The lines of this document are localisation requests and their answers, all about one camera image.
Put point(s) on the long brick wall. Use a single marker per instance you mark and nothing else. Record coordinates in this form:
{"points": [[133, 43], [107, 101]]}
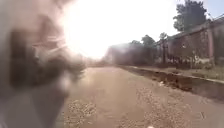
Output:
{"points": [[196, 45]]}

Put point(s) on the row of trees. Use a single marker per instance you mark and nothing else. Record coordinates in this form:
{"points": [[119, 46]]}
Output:
{"points": [[146, 41]]}

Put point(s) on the tall dark tree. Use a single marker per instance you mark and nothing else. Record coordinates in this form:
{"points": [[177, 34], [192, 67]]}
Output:
{"points": [[190, 15]]}

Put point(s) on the concrete kerb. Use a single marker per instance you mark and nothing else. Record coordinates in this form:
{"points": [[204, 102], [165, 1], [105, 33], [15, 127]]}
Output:
{"points": [[186, 82]]}

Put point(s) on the grass verge strip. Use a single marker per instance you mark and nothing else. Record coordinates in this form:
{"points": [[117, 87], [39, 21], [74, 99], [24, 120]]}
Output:
{"points": [[203, 71]]}

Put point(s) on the brown dirt road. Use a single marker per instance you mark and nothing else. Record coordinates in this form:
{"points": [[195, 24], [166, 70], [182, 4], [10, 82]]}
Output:
{"points": [[116, 96]]}

